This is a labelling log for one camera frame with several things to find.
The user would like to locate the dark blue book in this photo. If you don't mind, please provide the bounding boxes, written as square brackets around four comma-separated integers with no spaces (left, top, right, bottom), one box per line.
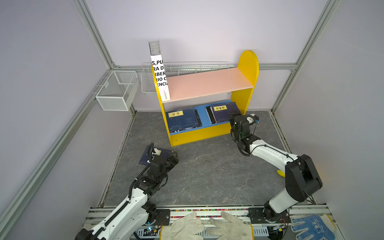
[139,145,172,166]

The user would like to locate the blue book yellow label top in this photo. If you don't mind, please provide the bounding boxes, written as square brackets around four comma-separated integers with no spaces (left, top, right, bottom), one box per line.
[210,102,241,123]

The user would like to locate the blue bottom book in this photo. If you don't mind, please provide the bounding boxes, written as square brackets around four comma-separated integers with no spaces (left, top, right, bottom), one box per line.
[166,107,203,133]

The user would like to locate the white book black lettering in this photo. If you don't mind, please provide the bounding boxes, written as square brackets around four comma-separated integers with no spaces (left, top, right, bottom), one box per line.
[149,41,171,102]

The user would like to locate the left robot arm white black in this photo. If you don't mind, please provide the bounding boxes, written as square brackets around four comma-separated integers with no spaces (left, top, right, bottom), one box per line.
[75,143,179,240]

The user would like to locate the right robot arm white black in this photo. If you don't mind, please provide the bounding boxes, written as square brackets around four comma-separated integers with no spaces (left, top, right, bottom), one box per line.
[230,114,323,223]

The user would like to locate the yellow shelf pink blue boards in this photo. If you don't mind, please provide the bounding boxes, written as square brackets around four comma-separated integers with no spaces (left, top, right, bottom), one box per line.
[167,50,260,147]

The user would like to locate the yellow bananas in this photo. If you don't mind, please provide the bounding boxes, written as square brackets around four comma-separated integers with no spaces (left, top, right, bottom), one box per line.
[277,170,286,178]

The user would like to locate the white work glove centre left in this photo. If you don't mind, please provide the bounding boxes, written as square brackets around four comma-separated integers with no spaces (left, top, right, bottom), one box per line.
[160,212,205,240]

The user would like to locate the white work glove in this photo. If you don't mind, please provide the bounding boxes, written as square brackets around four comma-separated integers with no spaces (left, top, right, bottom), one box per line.
[206,212,254,240]
[160,212,205,240]

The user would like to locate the white mesh basket left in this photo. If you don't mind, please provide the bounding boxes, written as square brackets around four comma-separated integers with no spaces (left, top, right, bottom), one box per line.
[96,71,140,112]

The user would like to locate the white work glove centre right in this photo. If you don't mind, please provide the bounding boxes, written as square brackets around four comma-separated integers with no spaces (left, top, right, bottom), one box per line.
[206,212,254,240]

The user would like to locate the blue dotted glove right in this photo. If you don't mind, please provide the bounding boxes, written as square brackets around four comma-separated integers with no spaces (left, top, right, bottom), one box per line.
[291,214,336,240]

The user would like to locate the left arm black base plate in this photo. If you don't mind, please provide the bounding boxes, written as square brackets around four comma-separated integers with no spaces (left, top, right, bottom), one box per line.
[146,209,171,226]

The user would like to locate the white wire rack rear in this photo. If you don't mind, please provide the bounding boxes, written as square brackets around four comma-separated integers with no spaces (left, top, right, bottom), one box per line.
[141,62,237,95]

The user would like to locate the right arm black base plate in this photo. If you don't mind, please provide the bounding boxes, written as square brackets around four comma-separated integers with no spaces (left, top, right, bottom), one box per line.
[247,207,291,224]

